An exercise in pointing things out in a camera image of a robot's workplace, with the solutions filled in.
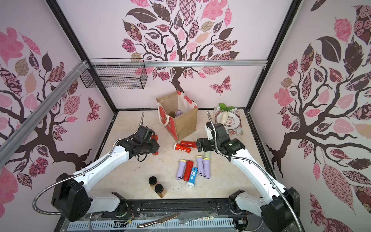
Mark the aluminium rail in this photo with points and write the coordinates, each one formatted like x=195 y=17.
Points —
x=19 y=136
x=155 y=64

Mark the aluminium rail left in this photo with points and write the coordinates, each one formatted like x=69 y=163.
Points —
x=19 y=136

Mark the aluminium rail back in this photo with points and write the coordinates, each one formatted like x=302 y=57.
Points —
x=155 y=64

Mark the red flashlight silver head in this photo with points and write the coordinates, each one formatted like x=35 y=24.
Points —
x=182 y=148

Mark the purple flashlight yellow head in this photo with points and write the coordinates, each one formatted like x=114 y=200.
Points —
x=178 y=113

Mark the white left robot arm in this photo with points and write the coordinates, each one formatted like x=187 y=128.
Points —
x=72 y=193

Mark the black cap jar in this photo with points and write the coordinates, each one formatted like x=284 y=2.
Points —
x=153 y=182
x=160 y=190

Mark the red and brown tote bag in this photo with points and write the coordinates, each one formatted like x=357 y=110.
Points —
x=182 y=126

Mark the floral plate with radish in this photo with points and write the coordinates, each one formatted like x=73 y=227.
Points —
x=230 y=118

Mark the black wire basket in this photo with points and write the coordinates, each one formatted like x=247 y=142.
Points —
x=119 y=73

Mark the red flashlight upright row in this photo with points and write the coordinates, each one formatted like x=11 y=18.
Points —
x=188 y=169

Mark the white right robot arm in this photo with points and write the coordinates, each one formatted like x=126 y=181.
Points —
x=278 y=206

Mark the black cap jar front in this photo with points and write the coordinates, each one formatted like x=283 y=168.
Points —
x=160 y=190

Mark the silver fork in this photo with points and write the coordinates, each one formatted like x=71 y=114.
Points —
x=184 y=221

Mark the blue flashlight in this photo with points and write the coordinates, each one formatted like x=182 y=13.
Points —
x=192 y=177

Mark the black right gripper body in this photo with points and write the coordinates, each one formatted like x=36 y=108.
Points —
x=203 y=144

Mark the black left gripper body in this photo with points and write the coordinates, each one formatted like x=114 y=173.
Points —
x=149 y=147

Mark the black cap jar rear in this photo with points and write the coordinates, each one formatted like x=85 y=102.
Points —
x=153 y=182

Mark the wooden handled knife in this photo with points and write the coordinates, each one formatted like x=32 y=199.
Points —
x=158 y=221

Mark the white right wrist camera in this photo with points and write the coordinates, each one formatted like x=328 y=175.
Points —
x=209 y=130

